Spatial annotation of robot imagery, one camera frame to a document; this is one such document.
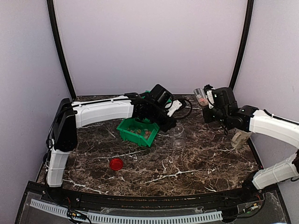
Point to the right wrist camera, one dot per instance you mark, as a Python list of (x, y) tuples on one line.
[(224, 97)]

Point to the black frame post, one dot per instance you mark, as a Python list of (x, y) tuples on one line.
[(59, 48), (243, 42)]

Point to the beige ceramic mug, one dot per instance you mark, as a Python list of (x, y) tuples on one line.
[(240, 138)]

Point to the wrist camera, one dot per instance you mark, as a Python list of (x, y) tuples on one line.
[(224, 97), (160, 95)]

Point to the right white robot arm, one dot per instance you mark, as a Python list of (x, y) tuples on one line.
[(252, 119)]

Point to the red jar lid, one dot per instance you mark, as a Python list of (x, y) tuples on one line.
[(116, 164)]

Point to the black front rail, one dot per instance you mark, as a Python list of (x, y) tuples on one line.
[(83, 200)]

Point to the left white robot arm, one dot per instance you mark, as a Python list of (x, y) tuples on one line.
[(62, 135)]

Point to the metal scoop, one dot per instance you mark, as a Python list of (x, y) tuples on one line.
[(201, 97)]

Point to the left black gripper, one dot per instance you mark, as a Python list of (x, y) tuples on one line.
[(171, 124)]

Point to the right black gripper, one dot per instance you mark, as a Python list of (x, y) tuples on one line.
[(208, 118)]

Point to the small green circuit board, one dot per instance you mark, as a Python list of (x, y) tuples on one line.
[(73, 214)]

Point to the right black frame post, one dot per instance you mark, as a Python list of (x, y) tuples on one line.
[(243, 42)]

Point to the clear glass jar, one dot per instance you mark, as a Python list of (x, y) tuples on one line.
[(177, 136)]

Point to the white slotted cable duct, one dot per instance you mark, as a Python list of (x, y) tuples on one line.
[(97, 218)]

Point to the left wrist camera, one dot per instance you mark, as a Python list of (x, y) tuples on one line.
[(160, 95)]

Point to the left black frame post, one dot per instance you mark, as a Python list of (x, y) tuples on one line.
[(59, 48)]

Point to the green bin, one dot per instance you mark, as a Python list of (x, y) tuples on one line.
[(139, 132)]

